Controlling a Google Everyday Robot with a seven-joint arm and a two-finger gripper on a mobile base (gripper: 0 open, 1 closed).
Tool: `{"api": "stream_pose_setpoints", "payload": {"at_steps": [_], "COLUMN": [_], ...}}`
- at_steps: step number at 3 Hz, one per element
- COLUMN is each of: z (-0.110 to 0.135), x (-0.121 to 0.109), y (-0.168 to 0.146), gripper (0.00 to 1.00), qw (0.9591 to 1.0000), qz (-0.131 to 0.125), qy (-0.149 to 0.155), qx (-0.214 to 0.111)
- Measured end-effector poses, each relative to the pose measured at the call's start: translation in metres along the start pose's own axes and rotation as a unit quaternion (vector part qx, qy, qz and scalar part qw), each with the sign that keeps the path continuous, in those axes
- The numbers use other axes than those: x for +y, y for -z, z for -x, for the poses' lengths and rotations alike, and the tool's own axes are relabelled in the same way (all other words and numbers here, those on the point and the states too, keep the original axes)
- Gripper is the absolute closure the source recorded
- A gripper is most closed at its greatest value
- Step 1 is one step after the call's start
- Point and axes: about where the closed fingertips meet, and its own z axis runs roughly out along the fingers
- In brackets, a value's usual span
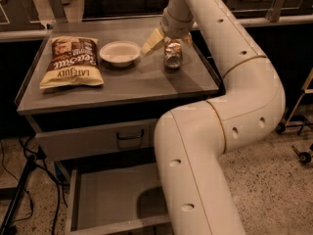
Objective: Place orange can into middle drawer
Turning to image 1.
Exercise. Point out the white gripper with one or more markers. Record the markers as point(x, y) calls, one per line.
point(173, 28)

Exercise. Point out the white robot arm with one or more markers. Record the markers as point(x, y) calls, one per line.
point(190, 139)

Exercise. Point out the grey drawer cabinet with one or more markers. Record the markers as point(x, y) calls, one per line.
point(97, 124)

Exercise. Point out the closed upper drawer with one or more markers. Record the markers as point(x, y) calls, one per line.
point(95, 140)

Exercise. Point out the open lower drawer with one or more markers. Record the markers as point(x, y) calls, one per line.
point(122, 201)

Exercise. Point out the white bowl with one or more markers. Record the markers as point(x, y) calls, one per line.
point(120, 54)

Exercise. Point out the brown yellow chip bag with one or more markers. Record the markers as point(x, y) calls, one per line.
point(74, 62)

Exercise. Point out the black tripod leg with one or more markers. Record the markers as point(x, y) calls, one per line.
point(17, 193)

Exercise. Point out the black drawer handle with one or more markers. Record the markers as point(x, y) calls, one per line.
point(125, 137)

